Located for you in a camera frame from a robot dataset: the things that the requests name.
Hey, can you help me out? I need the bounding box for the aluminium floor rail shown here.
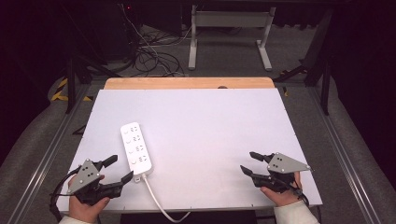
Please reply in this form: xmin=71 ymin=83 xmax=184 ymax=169
xmin=7 ymin=83 xmax=92 ymax=224
xmin=306 ymin=85 xmax=383 ymax=224

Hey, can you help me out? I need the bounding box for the bundle of floor cables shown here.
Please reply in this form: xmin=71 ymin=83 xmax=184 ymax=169
xmin=120 ymin=3 xmax=195 ymax=78

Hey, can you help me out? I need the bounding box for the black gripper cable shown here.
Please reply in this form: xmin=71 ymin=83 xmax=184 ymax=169
xmin=279 ymin=178 xmax=312 ymax=209
xmin=49 ymin=166 xmax=84 ymax=222

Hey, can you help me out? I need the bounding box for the wooden table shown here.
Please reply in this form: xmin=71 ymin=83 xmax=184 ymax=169
xmin=103 ymin=77 xmax=276 ymax=91

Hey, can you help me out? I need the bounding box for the white board table cover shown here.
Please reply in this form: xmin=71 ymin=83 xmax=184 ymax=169
xmin=55 ymin=88 xmax=323 ymax=214

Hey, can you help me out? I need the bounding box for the white metal stand frame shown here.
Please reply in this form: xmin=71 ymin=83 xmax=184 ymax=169
xmin=188 ymin=4 xmax=277 ymax=72

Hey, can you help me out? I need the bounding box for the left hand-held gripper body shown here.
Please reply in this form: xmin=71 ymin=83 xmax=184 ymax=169
xmin=66 ymin=158 xmax=125 ymax=206

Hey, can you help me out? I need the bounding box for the white power strip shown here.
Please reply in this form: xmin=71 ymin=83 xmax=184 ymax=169
xmin=120 ymin=121 xmax=154 ymax=184

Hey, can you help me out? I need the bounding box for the black metal stand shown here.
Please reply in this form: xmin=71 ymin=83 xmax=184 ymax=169
xmin=63 ymin=54 xmax=123 ymax=115
xmin=273 ymin=8 xmax=333 ymax=117

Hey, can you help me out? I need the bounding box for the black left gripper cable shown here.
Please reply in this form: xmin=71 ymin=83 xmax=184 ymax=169
xmin=49 ymin=166 xmax=84 ymax=222

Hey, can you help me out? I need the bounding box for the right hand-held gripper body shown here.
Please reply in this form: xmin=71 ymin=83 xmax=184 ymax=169
xmin=253 ymin=151 xmax=313 ymax=194

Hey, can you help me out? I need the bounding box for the person's left hand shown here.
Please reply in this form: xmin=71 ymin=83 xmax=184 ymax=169
xmin=67 ymin=175 xmax=111 ymax=224

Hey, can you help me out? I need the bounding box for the yellow black hazard tape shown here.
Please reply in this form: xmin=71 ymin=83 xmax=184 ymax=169
xmin=50 ymin=77 xmax=94 ymax=103

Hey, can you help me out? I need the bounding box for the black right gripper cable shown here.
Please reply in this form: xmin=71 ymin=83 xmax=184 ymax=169
xmin=279 ymin=178 xmax=312 ymax=209

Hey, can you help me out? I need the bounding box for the person's right hand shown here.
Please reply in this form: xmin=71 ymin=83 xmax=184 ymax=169
xmin=260 ymin=172 xmax=304 ymax=208

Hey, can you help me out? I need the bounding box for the white power strip cable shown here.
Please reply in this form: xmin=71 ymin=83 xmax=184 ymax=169
xmin=141 ymin=173 xmax=191 ymax=224

